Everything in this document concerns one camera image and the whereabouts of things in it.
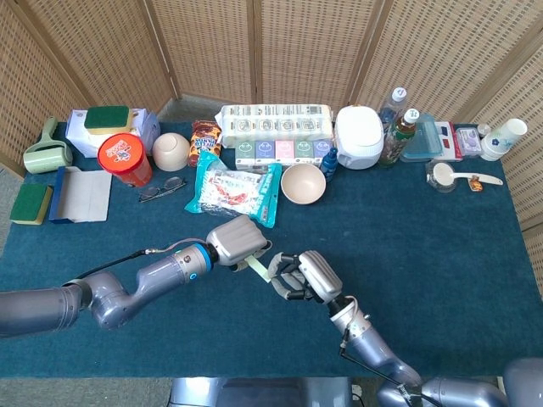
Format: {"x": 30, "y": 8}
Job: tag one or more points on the dark framed eyeglasses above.
{"x": 173, "y": 183}

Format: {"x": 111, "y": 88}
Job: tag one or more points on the blue table cloth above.
{"x": 424, "y": 263}

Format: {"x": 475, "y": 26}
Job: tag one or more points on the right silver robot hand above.
{"x": 318, "y": 275}

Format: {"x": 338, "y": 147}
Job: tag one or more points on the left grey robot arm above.
{"x": 127, "y": 292}

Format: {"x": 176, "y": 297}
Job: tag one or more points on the white tissue pack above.
{"x": 78, "y": 135}

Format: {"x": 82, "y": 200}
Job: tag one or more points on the teal snack bag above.
{"x": 231, "y": 193}

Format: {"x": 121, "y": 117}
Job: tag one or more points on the wicker folding screen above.
{"x": 297, "y": 42}

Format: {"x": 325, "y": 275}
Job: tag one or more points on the green tea bottle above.
{"x": 394, "y": 142}

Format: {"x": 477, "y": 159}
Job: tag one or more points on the upside-down beige bowl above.
{"x": 170, "y": 150}

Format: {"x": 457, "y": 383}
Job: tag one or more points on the white lidded plastic container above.
{"x": 358, "y": 135}

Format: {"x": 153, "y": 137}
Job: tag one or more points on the small white bottle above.
{"x": 483, "y": 129}

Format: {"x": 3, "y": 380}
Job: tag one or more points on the clear blue-lidded food container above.
{"x": 424, "y": 142}

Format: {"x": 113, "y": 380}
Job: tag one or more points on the beige plastic spoon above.
{"x": 443, "y": 174}

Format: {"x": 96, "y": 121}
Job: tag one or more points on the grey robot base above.
{"x": 254, "y": 394}

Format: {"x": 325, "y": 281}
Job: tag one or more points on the upright beige bowl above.
{"x": 303, "y": 184}

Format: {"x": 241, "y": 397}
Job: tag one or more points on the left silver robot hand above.
{"x": 235, "y": 241}

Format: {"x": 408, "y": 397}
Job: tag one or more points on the flower print paper cups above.
{"x": 500, "y": 142}

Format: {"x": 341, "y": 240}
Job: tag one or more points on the small wrapped candy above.
{"x": 476, "y": 184}

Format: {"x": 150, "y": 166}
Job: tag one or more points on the clear water bottle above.
{"x": 394, "y": 104}

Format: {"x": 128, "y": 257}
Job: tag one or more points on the red instant noodle cup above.
{"x": 121, "y": 152}

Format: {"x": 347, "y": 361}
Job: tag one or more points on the blue spray bottle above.
{"x": 328, "y": 163}

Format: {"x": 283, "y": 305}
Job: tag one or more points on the red white box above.
{"x": 447, "y": 137}

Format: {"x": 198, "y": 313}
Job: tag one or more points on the colourful pocket tissue pack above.
{"x": 284, "y": 152}

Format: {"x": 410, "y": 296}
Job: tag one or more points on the clear purple case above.
{"x": 468, "y": 142}

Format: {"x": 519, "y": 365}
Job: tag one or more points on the green yellow sponge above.
{"x": 106, "y": 116}
{"x": 27, "y": 202}

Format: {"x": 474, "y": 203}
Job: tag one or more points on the small glass cup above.
{"x": 437, "y": 185}

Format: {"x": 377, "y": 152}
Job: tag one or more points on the pale green strip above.
{"x": 261, "y": 269}

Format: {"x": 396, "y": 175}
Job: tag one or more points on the green lint roller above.
{"x": 44, "y": 159}

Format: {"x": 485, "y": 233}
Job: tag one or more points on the toilet paper roll pack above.
{"x": 275, "y": 123}

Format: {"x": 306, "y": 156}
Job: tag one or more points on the brown orange cookie bag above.
{"x": 205, "y": 142}

